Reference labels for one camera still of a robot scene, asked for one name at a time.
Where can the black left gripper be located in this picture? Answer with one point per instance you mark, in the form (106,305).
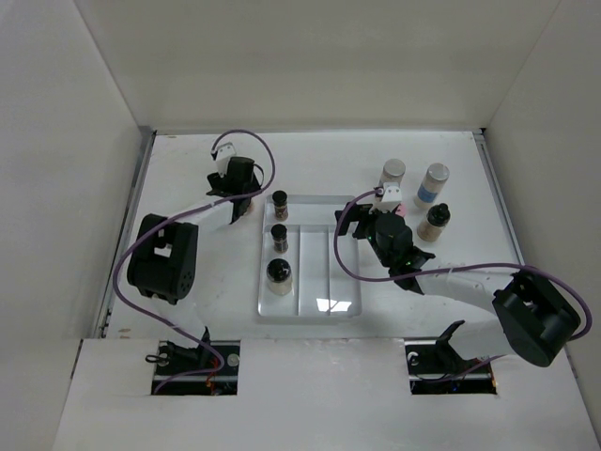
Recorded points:
(217,181)

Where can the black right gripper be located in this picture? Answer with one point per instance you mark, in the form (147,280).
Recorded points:
(358,212)

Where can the white lid orange label jar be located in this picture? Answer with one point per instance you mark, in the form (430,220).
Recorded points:
(247,206)

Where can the small black cap spice bottle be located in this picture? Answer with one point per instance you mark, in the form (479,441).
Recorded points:
(279,201)

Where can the silver lid beige jar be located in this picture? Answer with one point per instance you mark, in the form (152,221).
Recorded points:
(392,172)

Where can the blue label sago jar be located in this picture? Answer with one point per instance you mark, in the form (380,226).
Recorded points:
(435,177)

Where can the black knob cap grinder bottle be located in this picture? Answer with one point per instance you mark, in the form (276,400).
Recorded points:
(279,275)

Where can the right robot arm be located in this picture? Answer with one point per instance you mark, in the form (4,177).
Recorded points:
(531,318)

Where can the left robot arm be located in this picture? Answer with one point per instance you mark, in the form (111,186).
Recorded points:
(161,263)

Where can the pink cap seasoning bottle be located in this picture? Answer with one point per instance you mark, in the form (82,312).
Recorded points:
(401,210)

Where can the right black knob grinder bottle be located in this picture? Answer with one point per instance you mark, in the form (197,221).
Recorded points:
(434,222)

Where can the white plastic organizer tray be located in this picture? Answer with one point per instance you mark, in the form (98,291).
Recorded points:
(321,291)

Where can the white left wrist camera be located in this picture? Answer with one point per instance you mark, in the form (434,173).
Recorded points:
(221,156)

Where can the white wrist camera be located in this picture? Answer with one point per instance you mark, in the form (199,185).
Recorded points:
(221,156)
(389,197)

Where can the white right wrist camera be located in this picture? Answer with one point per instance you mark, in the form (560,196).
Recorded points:
(389,197)

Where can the aluminium table edge rail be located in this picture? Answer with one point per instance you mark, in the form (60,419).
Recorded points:
(103,311)

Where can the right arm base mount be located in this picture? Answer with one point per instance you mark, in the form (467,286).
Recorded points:
(435,368)

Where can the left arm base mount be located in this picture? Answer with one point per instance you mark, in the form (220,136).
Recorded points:
(195,371)

